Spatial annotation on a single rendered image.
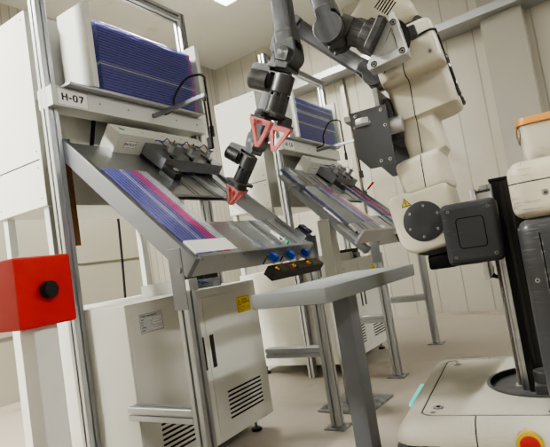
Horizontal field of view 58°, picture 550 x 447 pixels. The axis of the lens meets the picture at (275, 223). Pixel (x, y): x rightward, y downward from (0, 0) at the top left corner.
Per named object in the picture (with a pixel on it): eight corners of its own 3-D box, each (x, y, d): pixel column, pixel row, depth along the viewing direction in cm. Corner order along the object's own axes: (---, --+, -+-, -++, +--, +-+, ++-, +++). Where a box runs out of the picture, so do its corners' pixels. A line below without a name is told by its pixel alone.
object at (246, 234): (305, 250, 197) (309, 244, 196) (192, 267, 142) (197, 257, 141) (271, 224, 206) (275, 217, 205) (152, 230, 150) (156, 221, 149)
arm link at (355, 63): (288, 5, 175) (299, 16, 184) (267, 40, 179) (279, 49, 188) (389, 67, 160) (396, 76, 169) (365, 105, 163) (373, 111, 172)
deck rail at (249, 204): (307, 257, 199) (314, 245, 197) (304, 257, 197) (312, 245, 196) (193, 168, 230) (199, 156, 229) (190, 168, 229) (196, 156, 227)
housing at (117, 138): (195, 174, 227) (208, 146, 223) (106, 166, 186) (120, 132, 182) (184, 165, 231) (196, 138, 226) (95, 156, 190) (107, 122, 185)
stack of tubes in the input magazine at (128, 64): (198, 113, 224) (190, 55, 226) (103, 90, 180) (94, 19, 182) (177, 121, 230) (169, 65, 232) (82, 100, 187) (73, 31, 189)
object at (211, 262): (304, 258, 197) (313, 243, 195) (192, 277, 142) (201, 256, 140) (302, 255, 198) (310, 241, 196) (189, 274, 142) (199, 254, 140)
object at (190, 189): (239, 206, 214) (244, 196, 213) (115, 205, 159) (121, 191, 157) (191, 168, 229) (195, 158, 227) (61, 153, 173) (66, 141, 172)
